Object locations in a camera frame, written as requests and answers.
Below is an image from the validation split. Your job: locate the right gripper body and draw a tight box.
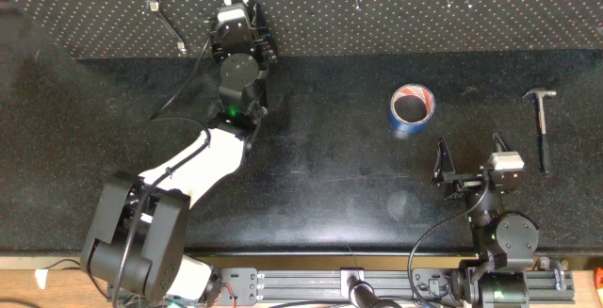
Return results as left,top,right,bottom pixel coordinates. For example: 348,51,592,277
442,170,491,201

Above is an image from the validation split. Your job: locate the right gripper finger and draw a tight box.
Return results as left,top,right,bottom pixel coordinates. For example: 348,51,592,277
492,132,510,154
431,137,457,186

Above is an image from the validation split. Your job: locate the thin black wire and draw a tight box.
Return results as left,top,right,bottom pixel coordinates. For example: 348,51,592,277
41,258,112,302

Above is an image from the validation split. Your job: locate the roll of blue tape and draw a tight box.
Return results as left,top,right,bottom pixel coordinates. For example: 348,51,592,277
388,83,437,135

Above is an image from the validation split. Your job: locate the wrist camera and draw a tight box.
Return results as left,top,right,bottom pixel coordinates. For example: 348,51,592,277
486,151,526,171
217,6,251,24

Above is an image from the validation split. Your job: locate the black pegboard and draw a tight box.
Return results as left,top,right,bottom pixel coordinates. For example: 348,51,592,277
0,0,603,60

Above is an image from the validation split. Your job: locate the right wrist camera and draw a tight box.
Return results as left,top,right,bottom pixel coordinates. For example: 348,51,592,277
486,151,526,171

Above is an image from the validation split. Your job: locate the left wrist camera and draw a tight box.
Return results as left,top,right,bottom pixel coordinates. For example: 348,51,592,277
217,6,251,24

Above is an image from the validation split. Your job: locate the wrench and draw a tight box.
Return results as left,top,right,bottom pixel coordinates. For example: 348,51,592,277
144,0,188,57

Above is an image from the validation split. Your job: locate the hammer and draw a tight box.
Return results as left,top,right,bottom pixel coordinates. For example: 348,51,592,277
521,87,558,174

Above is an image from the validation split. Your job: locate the mounting rail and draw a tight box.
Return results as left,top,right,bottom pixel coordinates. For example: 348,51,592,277
106,265,577,308

